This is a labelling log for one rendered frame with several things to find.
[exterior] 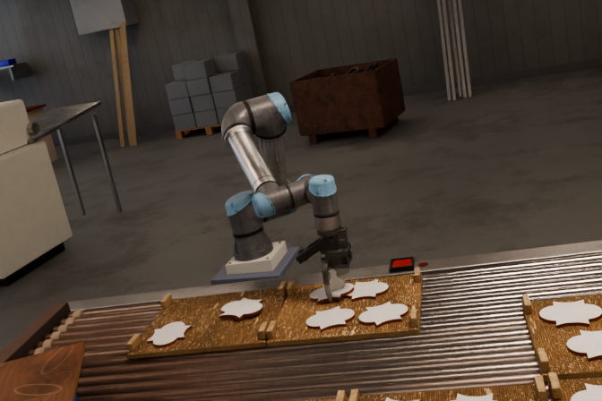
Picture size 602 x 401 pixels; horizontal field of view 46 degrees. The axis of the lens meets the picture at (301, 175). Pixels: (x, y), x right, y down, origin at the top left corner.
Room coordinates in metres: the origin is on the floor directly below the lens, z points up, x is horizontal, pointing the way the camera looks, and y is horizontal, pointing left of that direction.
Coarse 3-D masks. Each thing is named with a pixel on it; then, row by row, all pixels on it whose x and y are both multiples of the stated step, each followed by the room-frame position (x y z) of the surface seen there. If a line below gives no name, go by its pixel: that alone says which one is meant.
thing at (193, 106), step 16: (176, 64) 11.12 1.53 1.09; (192, 64) 10.64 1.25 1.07; (208, 64) 10.69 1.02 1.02; (224, 64) 10.88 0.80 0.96; (240, 64) 10.90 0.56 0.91; (176, 80) 11.17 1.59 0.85; (192, 80) 10.66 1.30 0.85; (208, 80) 10.59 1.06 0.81; (224, 80) 10.49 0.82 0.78; (240, 80) 10.75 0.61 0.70; (176, 96) 10.76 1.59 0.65; (192, 96) 10.68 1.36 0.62; (208, 96) 10.59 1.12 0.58; (224, 96) 10.51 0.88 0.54; (240, 96) 10.63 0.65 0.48; (176, 112) 10.78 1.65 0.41; (192, 112) 10.69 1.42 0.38; (208, 112) 10.61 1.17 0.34; (224, 112) 10.53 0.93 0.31; (176, 128) 10.80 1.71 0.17; (192, 128) 10.72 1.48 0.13; (208, 128) 10.62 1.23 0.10
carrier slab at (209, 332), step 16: (272, 288) 2.10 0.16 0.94; (176, 304) 2.13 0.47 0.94; (192, 304) 2.11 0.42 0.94; (208, 304) 2.08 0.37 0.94; (224, 304) 2.05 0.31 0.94; (272, 304) 1.98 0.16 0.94; (160, 320) 2.03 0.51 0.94; (176, 320) 2.01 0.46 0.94; (192, 320) 1.98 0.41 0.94; (208, 320) 1.96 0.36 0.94; (224, 320) 1.94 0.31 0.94; (240, 320) 1.92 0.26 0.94; (256, 320) 1.89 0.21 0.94; (144, 336) 1.94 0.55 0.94; (192, 336) 1.88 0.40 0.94; (208, 336) 1.86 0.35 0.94; (224, 336) 1.84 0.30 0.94; (240, 336) 1.82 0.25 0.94; (256, 336) 1.80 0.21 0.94; (144, 352) 1.84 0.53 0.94; (160, 352) 1.82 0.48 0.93; (176, 352) 1.81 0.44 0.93; (192, 352) 1.80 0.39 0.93
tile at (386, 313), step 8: (384, 304) 1.81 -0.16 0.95; (392, 304) 1.80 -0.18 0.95; (400, 304) 1.79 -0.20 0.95; (368, 312) 1.78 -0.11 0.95; (376, 312) 1.77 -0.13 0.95; (384, 312) 1.76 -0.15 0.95; (392, 312) 1.75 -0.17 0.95; (400, 312) 1.74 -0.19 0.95; (360, 320) 1.75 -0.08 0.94; (368, 320) 1.74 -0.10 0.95; (376, 320) 1.73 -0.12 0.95; (384, 320) 1.72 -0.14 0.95; (392, 320) 1.72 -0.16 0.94; (400, 320) 1.71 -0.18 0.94
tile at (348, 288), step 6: (342, 288) 1.95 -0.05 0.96; (348, 288) 1.94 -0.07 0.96; (312, 294) 1.97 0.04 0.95; (318, 294) 1.96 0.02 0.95; (324, 294) 1.94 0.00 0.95; (336, 294) 1.92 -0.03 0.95; (342, 294) 1.92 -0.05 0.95; (312, 300) 1.95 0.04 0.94; (318, 300) 1.92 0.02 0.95; (324, 300) 1.92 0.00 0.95
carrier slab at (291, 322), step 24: (312, 288) 2.04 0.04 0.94; (408, 288) 1.90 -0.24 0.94; (288, 312) 1.90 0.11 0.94; (312, 312) 1.87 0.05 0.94; (360, 312) 1.81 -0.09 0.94; (408, 312) 1.75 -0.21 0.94; (288, 336) 1.76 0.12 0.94; (312, 336) 1.73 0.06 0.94; (336, 336) 1.71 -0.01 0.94; (360, 336) 1.69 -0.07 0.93; (384, 336) 1.68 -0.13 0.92
